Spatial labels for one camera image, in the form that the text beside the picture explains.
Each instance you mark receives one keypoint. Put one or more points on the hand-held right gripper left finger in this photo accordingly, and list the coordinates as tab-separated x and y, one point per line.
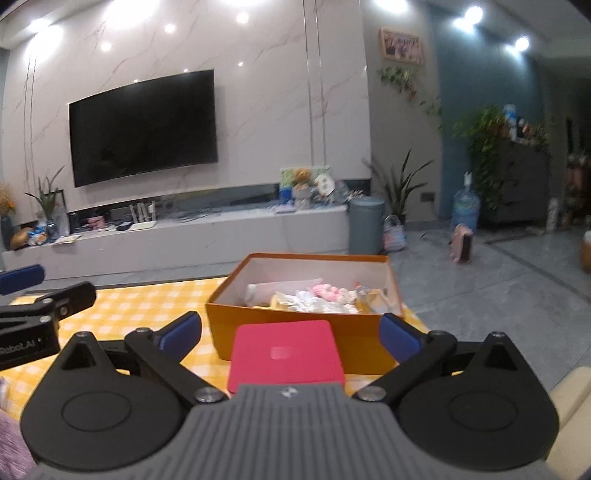
180	335

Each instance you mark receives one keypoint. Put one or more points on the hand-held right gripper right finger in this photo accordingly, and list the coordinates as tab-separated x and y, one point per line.
399	339

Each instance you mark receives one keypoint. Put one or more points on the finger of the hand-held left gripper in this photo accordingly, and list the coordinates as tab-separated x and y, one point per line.
69	297
23	279

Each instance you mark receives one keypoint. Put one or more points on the silver snack packet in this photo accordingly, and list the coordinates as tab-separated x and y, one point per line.
371	300

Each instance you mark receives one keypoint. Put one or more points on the pink crochet toy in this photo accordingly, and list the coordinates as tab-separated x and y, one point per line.
328	291

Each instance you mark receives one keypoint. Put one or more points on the orange cardboard box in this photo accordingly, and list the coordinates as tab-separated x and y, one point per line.
277	327

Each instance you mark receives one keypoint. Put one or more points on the clear plastic bag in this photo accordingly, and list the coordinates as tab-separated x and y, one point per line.
268	288

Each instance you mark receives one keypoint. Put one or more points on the white tissue paper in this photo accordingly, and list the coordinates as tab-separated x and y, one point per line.
302	297

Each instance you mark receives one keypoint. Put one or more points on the pink plastic box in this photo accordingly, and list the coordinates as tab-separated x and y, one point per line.
286	355

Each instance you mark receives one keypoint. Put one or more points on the snack bags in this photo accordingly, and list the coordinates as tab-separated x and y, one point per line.
30	237

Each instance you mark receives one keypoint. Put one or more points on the yellow checkered tablecloth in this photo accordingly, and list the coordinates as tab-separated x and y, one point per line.
124	300

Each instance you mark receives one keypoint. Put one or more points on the dried flowers vase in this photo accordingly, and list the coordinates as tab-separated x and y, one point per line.
5	217

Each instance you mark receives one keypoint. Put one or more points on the green plant in glass vase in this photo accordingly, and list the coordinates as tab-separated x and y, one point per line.
48	203

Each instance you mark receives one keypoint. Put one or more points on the purple fuzzy blanket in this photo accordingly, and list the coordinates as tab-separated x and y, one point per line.
11	434

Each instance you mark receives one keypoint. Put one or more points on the white tv cabinet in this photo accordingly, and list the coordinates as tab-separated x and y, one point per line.
207	240

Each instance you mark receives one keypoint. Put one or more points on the striped bag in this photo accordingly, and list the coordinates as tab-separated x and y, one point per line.
394	235

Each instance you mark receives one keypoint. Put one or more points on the white rack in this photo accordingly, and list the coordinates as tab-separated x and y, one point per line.
142	214

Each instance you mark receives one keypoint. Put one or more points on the grey trash bin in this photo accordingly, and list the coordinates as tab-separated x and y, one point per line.
367	226

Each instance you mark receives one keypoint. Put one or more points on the blue water jug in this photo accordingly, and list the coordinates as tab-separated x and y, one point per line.
465	207

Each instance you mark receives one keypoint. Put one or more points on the snake plant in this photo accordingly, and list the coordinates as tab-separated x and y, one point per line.
399	189

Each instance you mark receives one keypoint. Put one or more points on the black television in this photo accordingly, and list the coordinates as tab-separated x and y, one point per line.
143	129

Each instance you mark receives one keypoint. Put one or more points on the plush toy gift box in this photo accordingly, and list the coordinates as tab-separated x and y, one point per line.
302	182

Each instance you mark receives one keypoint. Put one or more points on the dark cabinet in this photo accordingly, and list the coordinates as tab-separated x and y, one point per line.
526	184

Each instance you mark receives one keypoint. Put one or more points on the leafy green plant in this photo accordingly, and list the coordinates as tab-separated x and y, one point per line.
482	138

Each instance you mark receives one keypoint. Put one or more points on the hanging vine plant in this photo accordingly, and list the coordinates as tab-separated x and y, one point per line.
406	83

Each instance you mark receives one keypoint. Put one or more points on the framed wall picture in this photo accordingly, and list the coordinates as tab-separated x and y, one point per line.
401	46

